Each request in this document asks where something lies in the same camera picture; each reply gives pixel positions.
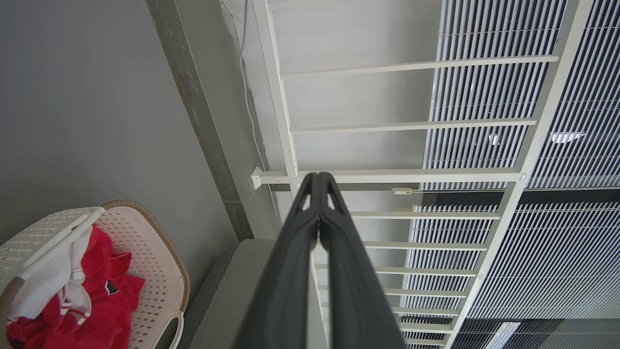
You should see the white garment with red trim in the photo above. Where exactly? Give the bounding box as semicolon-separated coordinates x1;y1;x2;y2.
7;227;93;326

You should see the white slatted window blind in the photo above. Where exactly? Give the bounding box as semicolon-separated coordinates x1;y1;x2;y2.
401;201;620;349
422;0;620;190

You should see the grey fabric sofa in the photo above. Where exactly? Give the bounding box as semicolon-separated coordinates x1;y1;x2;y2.
177;238;331;349

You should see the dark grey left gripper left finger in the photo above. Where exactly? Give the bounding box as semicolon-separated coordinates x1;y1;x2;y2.
236;173;320;349

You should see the grey skirting board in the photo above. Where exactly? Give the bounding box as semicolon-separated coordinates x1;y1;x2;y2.
145;0;255;242

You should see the white perforated laundry basket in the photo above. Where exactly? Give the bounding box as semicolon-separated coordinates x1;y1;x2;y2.
0;200;190;349

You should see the thin white wall cable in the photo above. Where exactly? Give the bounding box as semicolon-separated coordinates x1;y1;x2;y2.
239;0;279;217

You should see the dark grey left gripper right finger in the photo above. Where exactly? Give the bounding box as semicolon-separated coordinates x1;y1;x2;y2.
319;172;407;349

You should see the white metal railing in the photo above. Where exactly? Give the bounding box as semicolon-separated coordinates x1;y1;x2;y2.
251;0;594;349

